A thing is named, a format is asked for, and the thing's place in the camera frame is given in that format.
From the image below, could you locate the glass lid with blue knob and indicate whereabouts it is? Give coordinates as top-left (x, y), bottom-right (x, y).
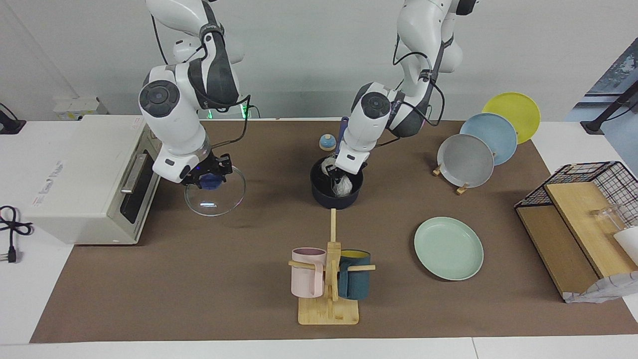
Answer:
top-left (184, 165), bottom-right (246, 217)

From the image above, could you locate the wooden plate rack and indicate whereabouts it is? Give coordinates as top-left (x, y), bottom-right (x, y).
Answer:
top-left (432, 162), bottom-right (472, 195)

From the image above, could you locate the grey plate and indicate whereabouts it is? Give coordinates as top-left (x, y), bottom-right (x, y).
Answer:
top-left (437, 134), bottom-right (495, 189)

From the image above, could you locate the light green plate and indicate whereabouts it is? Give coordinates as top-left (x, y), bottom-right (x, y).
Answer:
top-left (414, 216), bottom-right (484, 281)

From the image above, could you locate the light blue plate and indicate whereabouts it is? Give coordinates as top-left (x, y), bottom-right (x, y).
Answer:
top-left (460, 113), bottom-right (518, 166)

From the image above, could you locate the yellow plate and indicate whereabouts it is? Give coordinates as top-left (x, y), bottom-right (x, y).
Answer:
top-left (481, 92), bottom-right (541, 145)

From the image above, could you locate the brown table mat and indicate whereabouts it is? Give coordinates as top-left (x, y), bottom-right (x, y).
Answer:
top-left (30, 120), bottom-right (638, 344)

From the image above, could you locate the teal mug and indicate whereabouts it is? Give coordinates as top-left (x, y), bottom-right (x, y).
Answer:
top-left (337, 249), bottom-right (371, 300)

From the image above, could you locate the pink mug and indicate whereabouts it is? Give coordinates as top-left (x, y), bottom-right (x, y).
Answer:
top-left (291, 247), bottom-right (327, 299)

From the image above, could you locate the cream toaster oven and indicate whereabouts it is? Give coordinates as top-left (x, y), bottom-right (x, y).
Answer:
top-left (22, 115), bottom-right (162, 245)

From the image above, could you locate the wooden mug tree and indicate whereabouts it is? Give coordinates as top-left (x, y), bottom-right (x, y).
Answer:
top-left (288, 208), bottom-right (376, 326)

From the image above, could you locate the black desk clamp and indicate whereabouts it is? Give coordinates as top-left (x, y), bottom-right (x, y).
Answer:
top-left (0, 102), bottom-right (26, 135)

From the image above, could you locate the clear glass cup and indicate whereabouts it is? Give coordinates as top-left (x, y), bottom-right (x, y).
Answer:
top-left (592, 205), bottom-right (625, 231)

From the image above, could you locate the black angled stand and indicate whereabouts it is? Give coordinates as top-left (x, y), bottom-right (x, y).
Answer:
top-left (581, 80), bottom-right (638, 135)

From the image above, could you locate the marble patterned sheet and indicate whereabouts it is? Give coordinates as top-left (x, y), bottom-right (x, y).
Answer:
top-left (563, 271), bottom-right (638, 304)

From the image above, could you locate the white cup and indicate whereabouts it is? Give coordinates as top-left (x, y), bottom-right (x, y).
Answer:
top-left (613, 227), bottom-right (638, 265)

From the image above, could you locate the dark pot with blue handle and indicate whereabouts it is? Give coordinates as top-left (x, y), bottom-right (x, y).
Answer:
top-left (310, 117), bottom-right (363, 210)

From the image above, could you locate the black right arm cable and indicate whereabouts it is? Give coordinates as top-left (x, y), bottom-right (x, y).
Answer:
top-left (202, 30), bottom-right (252, 150)

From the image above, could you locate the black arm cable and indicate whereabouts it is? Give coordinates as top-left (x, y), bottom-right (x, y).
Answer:
top-left (202, 30), bottom-right (252, 150)
top-left (393, 34), bottom-right (446, 128)

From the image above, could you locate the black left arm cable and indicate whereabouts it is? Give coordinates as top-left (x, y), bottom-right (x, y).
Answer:
top-left (393, 34), bottom-right (446, 128)

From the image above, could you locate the white wall socket box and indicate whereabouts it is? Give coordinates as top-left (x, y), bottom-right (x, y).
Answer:
top-left (53, 97), bottom-right (100, 121)

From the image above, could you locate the black power cable with plug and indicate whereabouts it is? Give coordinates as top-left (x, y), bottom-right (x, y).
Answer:
top-left (0, 205), bottom-right (33, 264)

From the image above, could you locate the wooden shelf with wire basket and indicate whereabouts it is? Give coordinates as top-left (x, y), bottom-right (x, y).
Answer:
top-left (514, 161), bottom-right (638, 300)

